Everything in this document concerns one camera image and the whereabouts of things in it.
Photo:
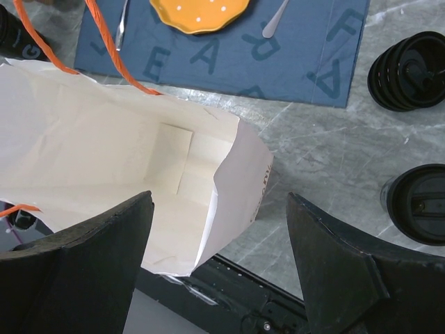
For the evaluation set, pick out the silver fork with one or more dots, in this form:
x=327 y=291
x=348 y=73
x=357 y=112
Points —
x=121 y=26

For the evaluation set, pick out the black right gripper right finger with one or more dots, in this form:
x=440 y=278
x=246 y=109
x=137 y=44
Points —
x=353 y=282

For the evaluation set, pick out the orange dotted plate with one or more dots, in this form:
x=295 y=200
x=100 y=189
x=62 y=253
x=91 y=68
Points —
x=198 y=16

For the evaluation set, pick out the cream paper gift bag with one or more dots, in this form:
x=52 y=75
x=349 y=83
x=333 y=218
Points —
x=72 y=148

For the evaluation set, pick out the silver spoon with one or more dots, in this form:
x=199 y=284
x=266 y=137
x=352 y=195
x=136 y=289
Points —
x=270 y=29

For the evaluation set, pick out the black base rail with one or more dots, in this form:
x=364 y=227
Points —
x=223 y=297

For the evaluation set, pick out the dark translucent coffee cup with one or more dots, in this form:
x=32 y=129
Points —
x=384 y=194

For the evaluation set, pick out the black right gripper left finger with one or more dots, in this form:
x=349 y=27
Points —
x=78 y=280

